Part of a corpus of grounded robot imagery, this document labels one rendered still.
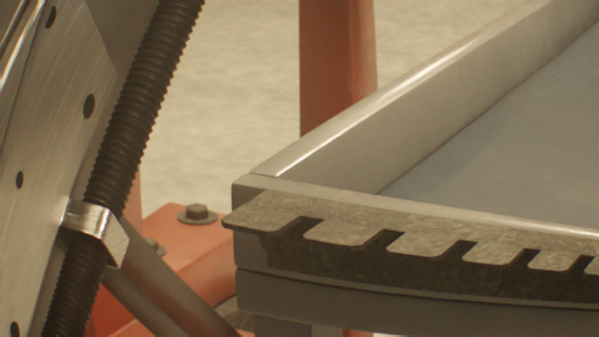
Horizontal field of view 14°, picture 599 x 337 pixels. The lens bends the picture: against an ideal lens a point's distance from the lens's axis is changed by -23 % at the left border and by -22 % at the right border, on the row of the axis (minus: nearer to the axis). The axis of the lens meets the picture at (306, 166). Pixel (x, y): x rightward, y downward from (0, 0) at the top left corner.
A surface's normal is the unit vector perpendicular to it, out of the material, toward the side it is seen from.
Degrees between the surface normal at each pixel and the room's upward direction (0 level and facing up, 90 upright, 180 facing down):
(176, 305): 90
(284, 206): 0
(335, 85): 90
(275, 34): 0
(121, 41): 90
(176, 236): 0
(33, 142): 90
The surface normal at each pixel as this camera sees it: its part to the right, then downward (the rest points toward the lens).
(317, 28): -0.47, 0.30
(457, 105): 0.88, 0.15
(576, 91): -0.01, -0.94
